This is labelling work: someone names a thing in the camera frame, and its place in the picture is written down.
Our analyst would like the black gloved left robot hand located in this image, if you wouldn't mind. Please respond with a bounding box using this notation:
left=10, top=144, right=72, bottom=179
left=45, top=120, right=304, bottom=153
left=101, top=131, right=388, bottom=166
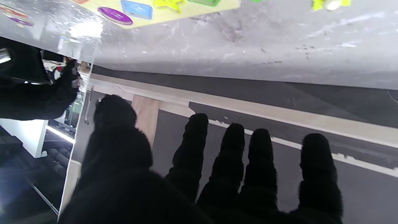
left=59, top=95, right=344, bottom=224

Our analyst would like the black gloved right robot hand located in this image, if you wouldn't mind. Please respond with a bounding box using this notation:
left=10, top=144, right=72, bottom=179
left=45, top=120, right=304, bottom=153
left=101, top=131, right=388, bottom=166
left=0, top=59, right=80, bottom=121

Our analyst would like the wooden shape puzzle board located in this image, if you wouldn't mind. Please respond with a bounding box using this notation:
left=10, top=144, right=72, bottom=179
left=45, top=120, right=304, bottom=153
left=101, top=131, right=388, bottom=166
left=70, top=0, right=242, bottom=30

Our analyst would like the wooden cutting board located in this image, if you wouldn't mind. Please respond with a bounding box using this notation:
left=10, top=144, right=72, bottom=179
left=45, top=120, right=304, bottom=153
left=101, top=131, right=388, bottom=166
left=132, top=94, right=162, bottom=147

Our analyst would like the orange rectangle puzzle piece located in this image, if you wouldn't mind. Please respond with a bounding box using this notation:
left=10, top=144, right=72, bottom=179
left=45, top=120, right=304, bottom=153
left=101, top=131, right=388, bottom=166
left=0, top=6, right=29, bottom=18

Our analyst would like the yellow star puzzle piece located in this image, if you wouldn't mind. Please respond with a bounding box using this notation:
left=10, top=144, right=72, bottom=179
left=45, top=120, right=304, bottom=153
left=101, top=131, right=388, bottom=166
left=312, top=0, right=352, bottom=11

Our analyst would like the long wooden shelf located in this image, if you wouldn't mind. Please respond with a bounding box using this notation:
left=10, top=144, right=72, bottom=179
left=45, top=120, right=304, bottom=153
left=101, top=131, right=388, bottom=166
left=89, top=73, right=398, bottom=178

